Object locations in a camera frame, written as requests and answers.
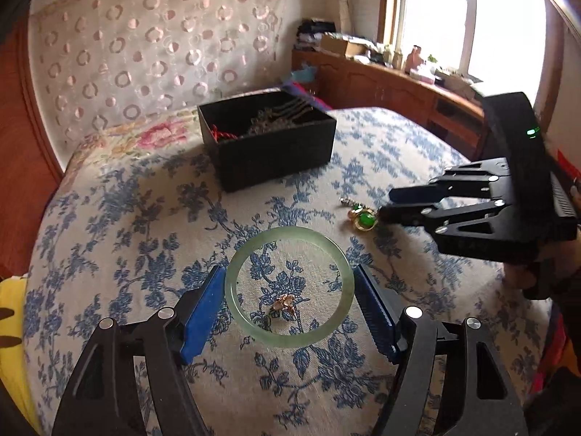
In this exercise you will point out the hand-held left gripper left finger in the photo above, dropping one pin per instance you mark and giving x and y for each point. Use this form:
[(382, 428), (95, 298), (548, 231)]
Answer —
[(199, 313)]

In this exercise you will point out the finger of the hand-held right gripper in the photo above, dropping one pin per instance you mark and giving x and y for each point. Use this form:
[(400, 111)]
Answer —
[(411, 194), (408, 215)]

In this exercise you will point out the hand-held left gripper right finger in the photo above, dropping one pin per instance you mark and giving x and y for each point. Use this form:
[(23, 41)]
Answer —
[(374, 309)]

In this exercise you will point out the green jade bangle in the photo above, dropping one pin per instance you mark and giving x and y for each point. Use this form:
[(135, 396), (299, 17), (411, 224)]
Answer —
[(231, 290)]

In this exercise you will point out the gold earring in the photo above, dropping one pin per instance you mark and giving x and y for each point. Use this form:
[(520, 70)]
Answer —
[(285, 304)]

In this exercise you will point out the black jewelry box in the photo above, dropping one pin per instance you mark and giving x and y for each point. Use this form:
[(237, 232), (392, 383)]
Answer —
[(272, 159)]

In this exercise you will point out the metal hair comb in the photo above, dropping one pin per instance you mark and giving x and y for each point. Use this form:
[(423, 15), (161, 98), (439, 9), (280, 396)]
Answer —
[(277, 116)]

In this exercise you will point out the person's right hand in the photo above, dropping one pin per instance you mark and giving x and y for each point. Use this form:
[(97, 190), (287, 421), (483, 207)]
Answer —
[(515, 277)]

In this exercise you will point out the blue floral blanket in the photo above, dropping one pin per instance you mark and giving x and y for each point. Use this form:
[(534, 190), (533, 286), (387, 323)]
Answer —
[(136, 236)]

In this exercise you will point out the wooden cabinet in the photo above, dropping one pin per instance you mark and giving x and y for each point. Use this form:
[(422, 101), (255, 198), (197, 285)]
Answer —
[(372, 86)]

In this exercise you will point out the pink figurine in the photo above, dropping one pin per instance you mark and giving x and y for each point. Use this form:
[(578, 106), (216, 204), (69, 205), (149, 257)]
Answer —
[(415, 57)]

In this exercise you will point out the dark blue blanket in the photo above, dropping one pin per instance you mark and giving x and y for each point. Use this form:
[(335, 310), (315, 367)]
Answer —
[(299, 93)]

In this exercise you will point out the teal plastic bag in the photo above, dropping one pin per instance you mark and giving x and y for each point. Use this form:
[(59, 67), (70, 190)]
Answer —
[(305, 74)]

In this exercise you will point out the cardboard box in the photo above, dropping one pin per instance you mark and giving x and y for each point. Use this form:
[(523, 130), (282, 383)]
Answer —
[(342, 45)]

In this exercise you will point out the window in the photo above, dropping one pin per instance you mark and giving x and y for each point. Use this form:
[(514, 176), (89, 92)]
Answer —
[(476, 18)]

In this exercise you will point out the pink floral quilt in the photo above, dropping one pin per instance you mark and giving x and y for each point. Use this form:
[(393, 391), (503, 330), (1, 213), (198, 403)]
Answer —
[(150, 134)]

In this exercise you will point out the pile of clothes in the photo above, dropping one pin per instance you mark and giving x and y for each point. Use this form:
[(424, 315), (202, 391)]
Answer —
[(315, 32)]

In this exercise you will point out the yellow plush toy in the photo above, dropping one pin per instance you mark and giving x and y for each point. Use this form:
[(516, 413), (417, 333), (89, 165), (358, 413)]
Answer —
[(11, 290)]

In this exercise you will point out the beige window curtain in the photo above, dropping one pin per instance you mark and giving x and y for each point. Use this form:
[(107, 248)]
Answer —
[(358, 0)]

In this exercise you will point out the sheer circle-patterned curtain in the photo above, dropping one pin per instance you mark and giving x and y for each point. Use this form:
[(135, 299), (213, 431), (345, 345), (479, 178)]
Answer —
[(150, 45)]

